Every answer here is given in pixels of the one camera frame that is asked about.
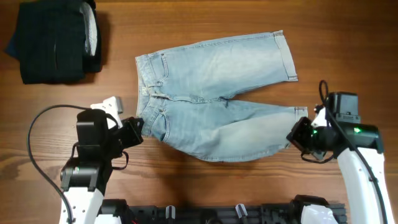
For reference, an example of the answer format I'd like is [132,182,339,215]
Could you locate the light blue denim shorts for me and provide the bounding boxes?
[136,30,308,162]

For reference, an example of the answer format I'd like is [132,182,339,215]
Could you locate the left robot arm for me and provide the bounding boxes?
[60,109,144,224]

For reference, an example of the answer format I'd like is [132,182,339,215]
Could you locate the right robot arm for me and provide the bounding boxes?
[287,92,394,223]

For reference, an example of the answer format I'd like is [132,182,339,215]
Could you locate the black fabric storage bag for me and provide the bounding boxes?
[5,0,102,85]

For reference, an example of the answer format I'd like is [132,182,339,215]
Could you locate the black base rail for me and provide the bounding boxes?
[99,203,348,224]

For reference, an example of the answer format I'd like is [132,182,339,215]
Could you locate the left black cable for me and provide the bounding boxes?
[26,104,91,224]

